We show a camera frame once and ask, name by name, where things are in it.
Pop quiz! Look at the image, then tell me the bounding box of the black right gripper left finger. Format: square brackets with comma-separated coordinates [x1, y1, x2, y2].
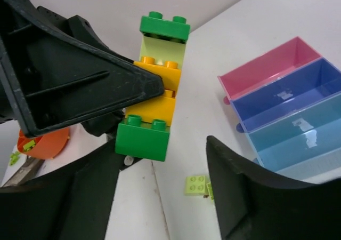
[1, 140, 124, 239]

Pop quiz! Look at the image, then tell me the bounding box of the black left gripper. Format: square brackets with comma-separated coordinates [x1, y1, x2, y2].
[0, 0, 165, 138]

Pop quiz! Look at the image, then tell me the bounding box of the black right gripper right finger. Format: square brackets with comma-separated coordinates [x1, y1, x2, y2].
[206, 135, 340, 239]

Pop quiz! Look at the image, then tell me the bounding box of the yellow rectangular lego brick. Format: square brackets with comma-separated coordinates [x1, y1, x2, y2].
[125, 90, 176, 126]

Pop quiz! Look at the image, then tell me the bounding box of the pale green lego block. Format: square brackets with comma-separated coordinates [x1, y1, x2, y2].
[137, 36, 186, 70]

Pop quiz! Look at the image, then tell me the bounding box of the yellow curved lego brick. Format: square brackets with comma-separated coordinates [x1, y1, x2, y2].
[133, 56, 182, 92]

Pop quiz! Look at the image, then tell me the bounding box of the green lego plate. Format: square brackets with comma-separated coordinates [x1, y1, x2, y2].
[140, 11, 191, 44]

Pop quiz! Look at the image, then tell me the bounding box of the lime green lego brick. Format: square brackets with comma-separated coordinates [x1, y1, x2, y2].
[184, 175, 208, 196]

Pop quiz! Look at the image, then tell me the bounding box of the orange round lego piece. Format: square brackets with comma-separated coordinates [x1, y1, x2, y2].
[17, 127, 70, 160]

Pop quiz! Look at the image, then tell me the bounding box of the pale green lego piece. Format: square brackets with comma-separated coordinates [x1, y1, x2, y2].
[9, 151, 21, 166]

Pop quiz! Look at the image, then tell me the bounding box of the light blue plastic bin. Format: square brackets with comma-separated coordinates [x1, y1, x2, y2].
[247, 95, 340, 180]

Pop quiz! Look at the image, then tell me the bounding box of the pink plastic bin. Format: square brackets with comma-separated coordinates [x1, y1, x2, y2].
[218, 37, 322, 105]

